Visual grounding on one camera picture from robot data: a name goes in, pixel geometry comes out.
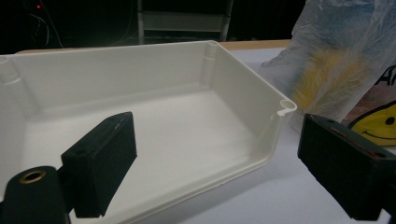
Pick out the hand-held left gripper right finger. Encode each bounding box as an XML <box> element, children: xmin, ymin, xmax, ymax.
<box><xmin>297</xmin><ymin>113</ymin><xmax>396</xmax><ymax>222</ymax></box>

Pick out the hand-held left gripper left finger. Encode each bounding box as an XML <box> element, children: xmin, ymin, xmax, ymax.
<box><xmin>61</xmin><ymin>111</ymin><xmax>138</xmax><ymax>218</ymax></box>

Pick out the brown box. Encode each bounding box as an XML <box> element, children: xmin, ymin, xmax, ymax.
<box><xmin>340</xmin><ymin>82</ymin><xmax>396</xmax><ymax>125</ymax></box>

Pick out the white plastic tray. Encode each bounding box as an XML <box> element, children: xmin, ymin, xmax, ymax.
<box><xmin>0</xmin><ymin>40</ymin><xmax>298</xmax><ymax>224</ymax></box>

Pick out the clear plastic bag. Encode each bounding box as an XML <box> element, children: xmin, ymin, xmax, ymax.
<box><xmin>261</xmin><ymin>0</ymin><xmax>396</xmax><ymax>147</ymax></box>

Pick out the bundle of floor cables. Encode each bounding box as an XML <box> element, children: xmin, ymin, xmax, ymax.
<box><xmin>26</xmin><ymin>0</ymin><xmax>64</xmax><ymax>49</ymax></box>

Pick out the white metal desk frame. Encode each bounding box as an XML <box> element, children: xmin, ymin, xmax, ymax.
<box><xmin>136</xmin><ymin>0</ymin><xmax>234</xmax><ymax>45</ymax></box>

